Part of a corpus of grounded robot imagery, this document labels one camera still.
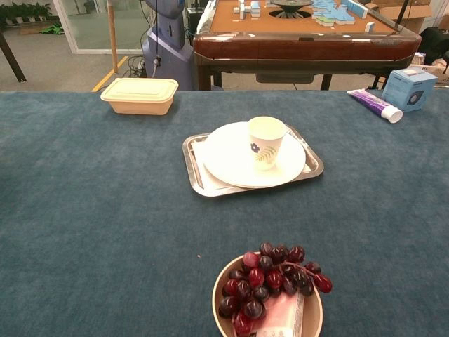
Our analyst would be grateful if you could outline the white plastic basket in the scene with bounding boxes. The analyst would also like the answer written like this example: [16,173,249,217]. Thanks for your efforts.
[408,52,449,85]

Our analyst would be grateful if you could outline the purple toothpaste tube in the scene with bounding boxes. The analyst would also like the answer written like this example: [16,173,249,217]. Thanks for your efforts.
[347,88,403,124]

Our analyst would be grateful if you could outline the black table leg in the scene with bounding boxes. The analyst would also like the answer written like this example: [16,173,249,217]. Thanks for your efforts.
[0,29,27,84]

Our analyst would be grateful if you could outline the white paper cup blue flower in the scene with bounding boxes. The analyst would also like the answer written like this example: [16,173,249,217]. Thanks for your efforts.
[247,116,288,172]

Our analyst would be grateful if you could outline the wooden pole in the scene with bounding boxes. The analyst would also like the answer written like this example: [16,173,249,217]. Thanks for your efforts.
[107,0,119,74]

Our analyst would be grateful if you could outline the brown mahjong table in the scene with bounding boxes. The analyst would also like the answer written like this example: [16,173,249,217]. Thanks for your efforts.
[192,0,422,91]

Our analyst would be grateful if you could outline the glass partition white frame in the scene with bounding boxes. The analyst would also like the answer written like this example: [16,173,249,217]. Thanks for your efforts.
[52,0,155,55]

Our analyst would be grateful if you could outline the white round plate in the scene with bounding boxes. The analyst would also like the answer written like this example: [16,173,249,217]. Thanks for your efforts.
[202,121,307,190]

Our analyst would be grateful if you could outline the potted green plants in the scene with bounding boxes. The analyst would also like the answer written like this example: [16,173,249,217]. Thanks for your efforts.
[0,2,53,25]

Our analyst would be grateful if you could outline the red grape bunch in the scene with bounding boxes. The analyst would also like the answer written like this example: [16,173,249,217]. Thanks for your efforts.
[218,242,333,337]

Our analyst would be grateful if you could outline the silver metal tray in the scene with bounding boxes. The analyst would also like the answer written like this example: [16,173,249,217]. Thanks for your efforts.
[182,125,324,198]

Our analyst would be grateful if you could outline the black tripod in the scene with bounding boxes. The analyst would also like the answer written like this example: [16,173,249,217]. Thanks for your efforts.
[394,0,410,31]

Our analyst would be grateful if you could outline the beige paper bowl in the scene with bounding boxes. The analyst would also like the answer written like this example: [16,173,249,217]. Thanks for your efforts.
[212,251,324,337]

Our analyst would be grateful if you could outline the black dice dome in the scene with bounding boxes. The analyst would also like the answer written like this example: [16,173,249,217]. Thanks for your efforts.
[269,0,314,18]

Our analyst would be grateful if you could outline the black chair back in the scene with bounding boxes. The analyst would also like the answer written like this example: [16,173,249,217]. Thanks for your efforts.
[419,27,449,66]

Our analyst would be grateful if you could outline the black floor cable bundle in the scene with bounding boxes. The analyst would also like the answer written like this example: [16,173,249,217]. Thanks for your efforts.
[124,55,147,79]

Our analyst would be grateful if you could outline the light blue cardboard box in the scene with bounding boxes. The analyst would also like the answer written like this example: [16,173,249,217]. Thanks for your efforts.
[381,67,438,113]

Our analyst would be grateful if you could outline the blue table cloth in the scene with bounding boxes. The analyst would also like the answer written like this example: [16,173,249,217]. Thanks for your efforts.
[0,90,449,337]

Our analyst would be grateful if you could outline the stacked blue mahjong tiles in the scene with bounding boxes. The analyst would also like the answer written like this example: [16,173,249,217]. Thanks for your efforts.
[234,0,262,19]

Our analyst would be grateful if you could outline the green floor object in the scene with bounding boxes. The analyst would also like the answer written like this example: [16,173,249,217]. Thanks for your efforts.
[40,23,66,35]

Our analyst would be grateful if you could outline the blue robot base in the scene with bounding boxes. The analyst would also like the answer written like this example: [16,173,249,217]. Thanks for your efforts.
[141,0,194,91]

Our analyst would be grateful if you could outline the pink snack packet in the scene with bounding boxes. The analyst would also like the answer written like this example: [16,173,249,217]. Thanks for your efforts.
[250,291,305,337]

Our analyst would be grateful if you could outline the beige lidded lunch box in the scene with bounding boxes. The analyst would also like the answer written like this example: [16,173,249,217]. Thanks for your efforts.
[100,77,180,116]

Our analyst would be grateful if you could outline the blue mahjong tile pile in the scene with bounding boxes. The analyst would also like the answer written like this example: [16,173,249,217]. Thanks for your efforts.
[311,0,369,27]

